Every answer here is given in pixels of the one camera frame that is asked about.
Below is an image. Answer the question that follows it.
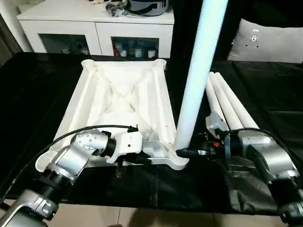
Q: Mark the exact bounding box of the white plastic table leg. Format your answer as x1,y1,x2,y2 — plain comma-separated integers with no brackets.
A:
174,0,230,158
214,72,261,130
208,72,244,131
205,81,224,119

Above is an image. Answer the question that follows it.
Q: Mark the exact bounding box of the white plastic table top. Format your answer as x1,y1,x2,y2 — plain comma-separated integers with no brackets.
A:
35,58,190,172

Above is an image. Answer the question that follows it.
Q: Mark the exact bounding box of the black work mat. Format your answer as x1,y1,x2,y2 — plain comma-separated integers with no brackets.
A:
0,52,303,217

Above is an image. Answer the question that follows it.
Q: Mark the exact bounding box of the black box with yellow label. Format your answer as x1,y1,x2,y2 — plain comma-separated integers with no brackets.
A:
171,0,242,63

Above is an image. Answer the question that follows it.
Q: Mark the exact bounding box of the grey cushion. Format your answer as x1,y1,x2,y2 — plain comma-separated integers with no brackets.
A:
227,18,303,64

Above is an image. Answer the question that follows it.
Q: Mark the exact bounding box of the white cabinet with glass doors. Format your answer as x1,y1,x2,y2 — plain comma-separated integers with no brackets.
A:
16,0,175,59

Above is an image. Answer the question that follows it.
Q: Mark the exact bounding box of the dark tangled small object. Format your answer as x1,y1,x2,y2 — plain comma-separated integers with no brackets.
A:
105,2,130,18

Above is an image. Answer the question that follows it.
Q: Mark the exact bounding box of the grey rounded device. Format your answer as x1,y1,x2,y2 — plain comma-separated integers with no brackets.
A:
129,0,170,17

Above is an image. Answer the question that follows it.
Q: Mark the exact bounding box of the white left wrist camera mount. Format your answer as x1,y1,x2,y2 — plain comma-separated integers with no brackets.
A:
106,131,144,164

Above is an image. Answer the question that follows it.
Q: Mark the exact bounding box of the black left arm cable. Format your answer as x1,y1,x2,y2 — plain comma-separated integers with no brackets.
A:
0,125,139,201

